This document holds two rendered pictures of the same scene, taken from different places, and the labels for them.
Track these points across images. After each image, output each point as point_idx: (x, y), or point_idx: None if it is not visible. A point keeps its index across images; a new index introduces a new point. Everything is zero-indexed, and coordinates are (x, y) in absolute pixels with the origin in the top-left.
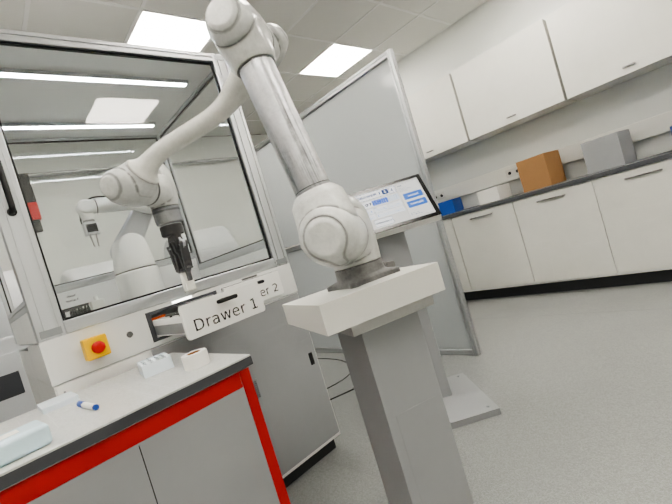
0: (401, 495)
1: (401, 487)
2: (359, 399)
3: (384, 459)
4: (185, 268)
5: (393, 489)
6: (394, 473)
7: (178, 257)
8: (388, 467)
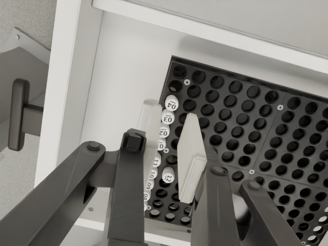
0: (13, 64)
1: (2, 63)
2: (1, 111)
3: (13, 80)
4: (90, 143)
5: (28, 73)
6: (3, 69)
7: (143, 218)
8: (12, 76)
